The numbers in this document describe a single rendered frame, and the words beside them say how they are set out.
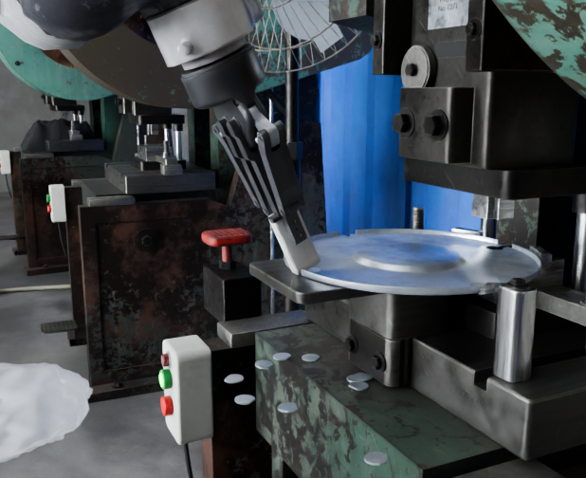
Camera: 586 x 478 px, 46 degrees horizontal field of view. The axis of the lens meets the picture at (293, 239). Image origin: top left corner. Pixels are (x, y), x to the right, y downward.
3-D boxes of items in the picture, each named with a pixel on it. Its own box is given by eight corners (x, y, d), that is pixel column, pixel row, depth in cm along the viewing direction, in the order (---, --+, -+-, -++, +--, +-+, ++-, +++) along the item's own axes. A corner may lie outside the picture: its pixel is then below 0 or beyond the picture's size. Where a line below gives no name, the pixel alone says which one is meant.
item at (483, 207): (492, 220, 81) (494, 189, 80) (466, 213, 85) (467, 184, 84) (513, 218, 82) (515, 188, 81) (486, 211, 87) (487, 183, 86)
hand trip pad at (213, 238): (212, 287, 102) (210, 237, 101) (199, 277, 108) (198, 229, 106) (256, 282, 105) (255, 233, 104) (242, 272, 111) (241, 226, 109)
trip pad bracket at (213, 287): (226, 399, 103) (223, 272, 99) (206, 376, 111) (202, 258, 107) (263, 392, 105) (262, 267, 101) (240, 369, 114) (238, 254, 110)
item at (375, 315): (299, 418, 69) (300, 288, 66) (247, 368, 81) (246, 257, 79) (494, 375, 79) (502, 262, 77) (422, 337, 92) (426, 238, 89)
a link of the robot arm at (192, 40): (160, 14, 57) (189, 76, 59) (283, -42, 61) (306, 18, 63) (124, 26, 68) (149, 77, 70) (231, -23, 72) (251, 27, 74)
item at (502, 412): (524, 463, 62) (529, 401, 60) (303, 317, 101) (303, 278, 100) (738, 400, 74) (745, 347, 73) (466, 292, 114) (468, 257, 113)
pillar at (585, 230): (580, 299, 80) (592, 178, 77) (565, 294, 82) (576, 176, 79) (594, 296, 81) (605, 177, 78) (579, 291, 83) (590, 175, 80)
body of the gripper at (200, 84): (166, 73, 67) (206, 157, 71) (194, 71, 60) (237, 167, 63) (230, 42, 69) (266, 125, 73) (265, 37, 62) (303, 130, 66)
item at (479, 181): (505, 224, 72) (509, 172, 71) (397, 197, 90) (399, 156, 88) (614, 212, 79) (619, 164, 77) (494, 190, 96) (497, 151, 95)
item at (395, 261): (247, 246, 87) (247, 240, 86) (435, 227, 99) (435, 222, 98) (365, 311, 61) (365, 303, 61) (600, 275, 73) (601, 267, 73)
